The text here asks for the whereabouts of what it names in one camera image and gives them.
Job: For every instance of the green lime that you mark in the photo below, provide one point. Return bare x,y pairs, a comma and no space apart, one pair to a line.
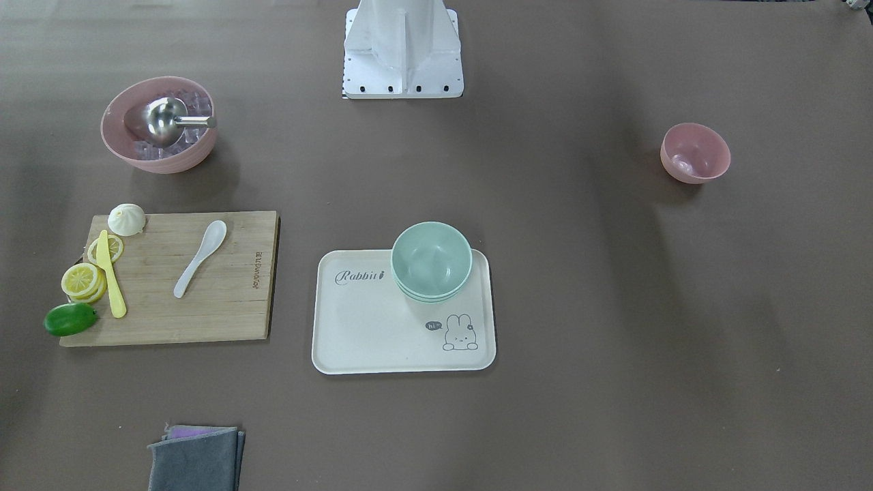
69,318

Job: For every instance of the bottom green bowl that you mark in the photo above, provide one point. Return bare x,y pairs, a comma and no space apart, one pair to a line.
428,298

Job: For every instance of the top green bowl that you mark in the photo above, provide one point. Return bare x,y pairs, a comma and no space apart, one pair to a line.
432,250

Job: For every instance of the middle green bowl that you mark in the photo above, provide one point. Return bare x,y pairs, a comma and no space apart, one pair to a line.
432,291

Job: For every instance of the purple cloth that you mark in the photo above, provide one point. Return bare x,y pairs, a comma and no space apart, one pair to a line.
187,431

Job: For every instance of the clear ice cubes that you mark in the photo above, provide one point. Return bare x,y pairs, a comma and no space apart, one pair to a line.
198,104

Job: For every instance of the lower lemon slice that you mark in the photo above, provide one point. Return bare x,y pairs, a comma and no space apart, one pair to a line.
94,293

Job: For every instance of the white steamed bun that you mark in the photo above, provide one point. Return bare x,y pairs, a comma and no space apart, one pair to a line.
126,220

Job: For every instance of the lemon slice near bun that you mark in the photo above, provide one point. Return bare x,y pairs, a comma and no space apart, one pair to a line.
115,246

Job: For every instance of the bamboo cutting board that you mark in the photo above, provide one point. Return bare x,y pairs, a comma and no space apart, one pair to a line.
228,299

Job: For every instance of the green bowl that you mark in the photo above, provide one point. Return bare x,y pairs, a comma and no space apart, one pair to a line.
432,291
432,250
428,298

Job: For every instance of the small pink bowl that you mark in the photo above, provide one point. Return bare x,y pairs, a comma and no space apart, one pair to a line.
694,153

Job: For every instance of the metal ice scoop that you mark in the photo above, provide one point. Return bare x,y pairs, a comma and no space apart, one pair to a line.
163,121

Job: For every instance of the large pink bowl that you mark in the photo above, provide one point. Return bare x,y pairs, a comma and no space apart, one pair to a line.
124,145

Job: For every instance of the yellow plastic knife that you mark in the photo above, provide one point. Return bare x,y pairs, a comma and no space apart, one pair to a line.
103,261

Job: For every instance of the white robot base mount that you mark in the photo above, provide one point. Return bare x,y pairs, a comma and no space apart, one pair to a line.
402,50

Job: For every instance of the top lemon slice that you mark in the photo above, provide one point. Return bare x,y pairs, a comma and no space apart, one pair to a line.
81,280

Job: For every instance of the cream rabbit tray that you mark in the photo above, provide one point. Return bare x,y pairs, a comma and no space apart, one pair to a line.
365,324

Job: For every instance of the white ceramic spoon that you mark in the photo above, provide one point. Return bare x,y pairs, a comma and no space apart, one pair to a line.
212,239

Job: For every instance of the grey folded cloth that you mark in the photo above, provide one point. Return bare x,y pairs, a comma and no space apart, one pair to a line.
208,462

